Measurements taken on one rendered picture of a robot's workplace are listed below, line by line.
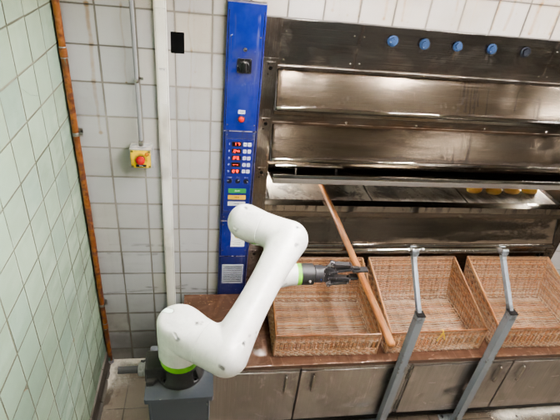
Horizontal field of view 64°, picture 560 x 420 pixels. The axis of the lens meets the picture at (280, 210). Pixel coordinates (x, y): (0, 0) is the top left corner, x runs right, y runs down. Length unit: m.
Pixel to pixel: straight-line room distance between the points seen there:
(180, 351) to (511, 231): 2.21
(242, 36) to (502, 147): 1.47
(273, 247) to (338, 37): 1.07
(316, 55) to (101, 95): 0.95
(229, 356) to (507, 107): 1.85
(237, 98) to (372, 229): 1.08
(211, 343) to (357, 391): 1.49
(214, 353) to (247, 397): 1.28
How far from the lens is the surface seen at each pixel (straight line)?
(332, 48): 2.12
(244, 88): 2.06
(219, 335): 1.32
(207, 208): 2.37
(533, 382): 3.19
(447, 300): 3.01
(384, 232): 2.65
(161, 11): 2.01
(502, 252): 2.52
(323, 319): 2.62
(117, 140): 2.23
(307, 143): 2.24
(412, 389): 2.81
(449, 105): 2.39
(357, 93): 2.20
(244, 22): 1.99
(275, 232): 1.43
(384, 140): 2.35
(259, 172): 2.27
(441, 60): 2.31
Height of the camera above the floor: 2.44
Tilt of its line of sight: 33 degrees down
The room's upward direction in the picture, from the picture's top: 7 degrees clockwise
